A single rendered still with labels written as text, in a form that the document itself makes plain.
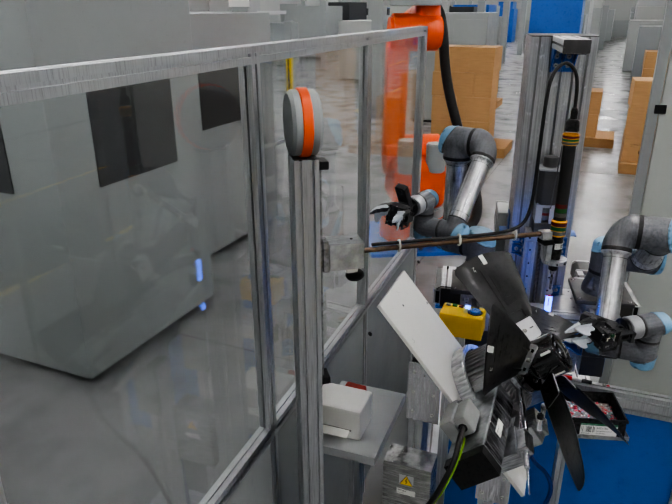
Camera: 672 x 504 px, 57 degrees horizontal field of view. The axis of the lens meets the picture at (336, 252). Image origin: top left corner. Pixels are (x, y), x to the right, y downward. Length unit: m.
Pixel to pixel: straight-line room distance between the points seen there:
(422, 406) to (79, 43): 2.66
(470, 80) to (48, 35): 7.23
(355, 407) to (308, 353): 0.39
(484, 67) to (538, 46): 7.12
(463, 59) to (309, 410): 8.46
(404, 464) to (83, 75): 1.43
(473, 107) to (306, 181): 8.46
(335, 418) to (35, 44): 2.39
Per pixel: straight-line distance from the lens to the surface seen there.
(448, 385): 1.82
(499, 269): 1.92
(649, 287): 3.85
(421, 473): 1.98
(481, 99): 9.82
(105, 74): 1.09
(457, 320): 2.33
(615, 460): 2.63
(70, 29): 3.67
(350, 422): 1.99
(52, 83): 1.01
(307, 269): 1.53
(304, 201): 1.47
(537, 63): 2.65
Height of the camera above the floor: 2.13
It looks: 22 degrees down
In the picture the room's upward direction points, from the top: straight up
